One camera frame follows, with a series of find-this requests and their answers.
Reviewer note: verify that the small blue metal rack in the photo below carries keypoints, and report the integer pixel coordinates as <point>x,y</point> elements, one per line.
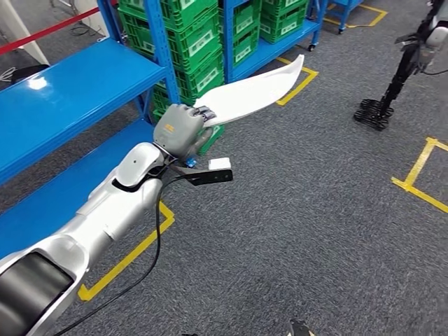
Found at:
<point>345,4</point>

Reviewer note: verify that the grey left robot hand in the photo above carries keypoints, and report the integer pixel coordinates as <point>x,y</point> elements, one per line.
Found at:
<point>178,130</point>

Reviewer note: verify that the blue metal shelf rack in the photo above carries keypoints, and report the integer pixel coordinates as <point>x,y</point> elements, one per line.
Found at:
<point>70,97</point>

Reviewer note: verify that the yellow floor tape corner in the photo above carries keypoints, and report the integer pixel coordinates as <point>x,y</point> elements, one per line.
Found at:
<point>416,167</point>
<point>378,17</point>
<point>297,88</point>

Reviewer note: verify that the white curved plastic part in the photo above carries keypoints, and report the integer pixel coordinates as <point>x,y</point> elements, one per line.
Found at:
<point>252,92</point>

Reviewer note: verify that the white desk leg panel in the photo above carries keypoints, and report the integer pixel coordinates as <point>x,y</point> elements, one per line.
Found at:
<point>21,32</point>
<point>87,14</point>

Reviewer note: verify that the long red barrier belt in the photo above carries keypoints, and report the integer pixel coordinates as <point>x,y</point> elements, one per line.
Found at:
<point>45,31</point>

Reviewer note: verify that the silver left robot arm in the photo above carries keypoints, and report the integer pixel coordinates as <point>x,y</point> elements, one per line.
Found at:
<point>105,208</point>

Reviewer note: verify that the blue rack with crates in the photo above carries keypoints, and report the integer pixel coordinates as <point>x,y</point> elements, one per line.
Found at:
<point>265,51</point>

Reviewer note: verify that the dark robot foot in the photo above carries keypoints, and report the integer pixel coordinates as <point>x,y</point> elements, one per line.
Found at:
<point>299,328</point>

